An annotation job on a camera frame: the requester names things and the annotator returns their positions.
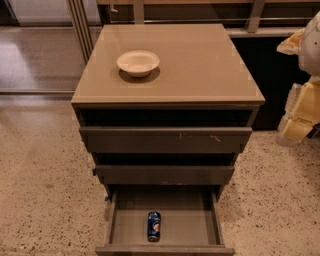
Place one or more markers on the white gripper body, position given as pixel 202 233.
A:
pixel 310 50

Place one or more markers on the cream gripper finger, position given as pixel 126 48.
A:
pixel 292 131
pixel 290 46

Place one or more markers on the blue pepsi can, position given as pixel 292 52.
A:
pixel 153 227

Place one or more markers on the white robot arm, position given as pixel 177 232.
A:
pixel 308 61

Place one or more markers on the grey drawer cabinet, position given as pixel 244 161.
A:
pixel 201 81

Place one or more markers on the bottom grey open drawer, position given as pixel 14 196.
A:
pixel 189 224

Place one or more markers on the middle grey drawer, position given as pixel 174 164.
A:
pixel 165 175

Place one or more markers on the top grey drawer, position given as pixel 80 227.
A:
pixel 173 140

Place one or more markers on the white paper bowl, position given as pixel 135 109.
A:
pixel 138 63

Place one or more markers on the metal railing frame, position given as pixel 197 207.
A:
pixel 255 26

